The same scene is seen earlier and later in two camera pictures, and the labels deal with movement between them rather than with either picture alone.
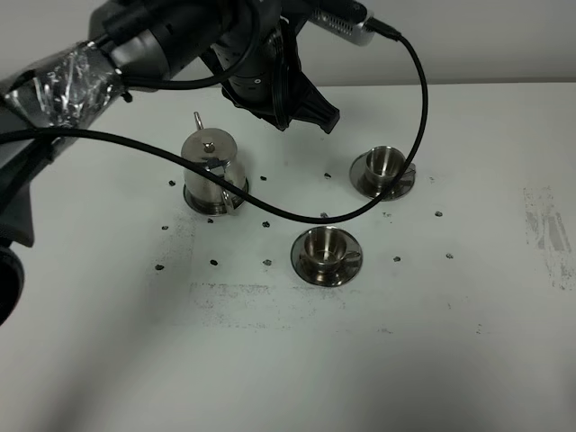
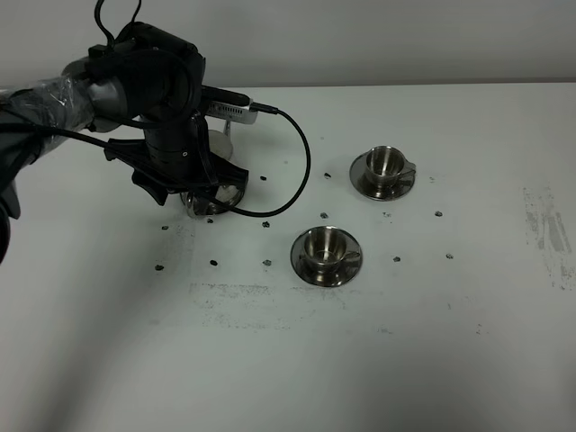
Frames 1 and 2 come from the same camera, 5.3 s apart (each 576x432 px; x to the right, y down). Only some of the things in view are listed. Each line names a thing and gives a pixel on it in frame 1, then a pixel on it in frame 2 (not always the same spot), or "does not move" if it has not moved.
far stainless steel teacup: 382,165 does not move
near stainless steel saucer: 346,270 does not move
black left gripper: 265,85 → 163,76
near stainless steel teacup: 326,247 does not move
